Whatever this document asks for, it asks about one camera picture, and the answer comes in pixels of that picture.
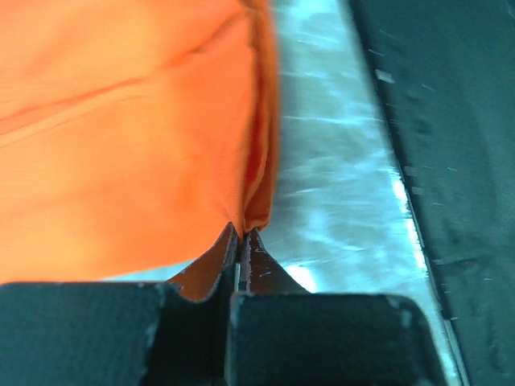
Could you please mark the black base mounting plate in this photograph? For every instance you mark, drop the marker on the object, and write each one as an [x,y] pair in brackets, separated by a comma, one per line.
[443,72]

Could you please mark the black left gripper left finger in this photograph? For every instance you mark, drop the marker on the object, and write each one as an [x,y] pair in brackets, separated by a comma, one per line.
[121,332]

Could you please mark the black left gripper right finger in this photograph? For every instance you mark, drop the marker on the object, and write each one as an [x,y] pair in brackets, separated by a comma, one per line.
[281,334]

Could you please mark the orange t shirt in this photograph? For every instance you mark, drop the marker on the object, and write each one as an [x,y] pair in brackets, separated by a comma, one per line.
[133,132]

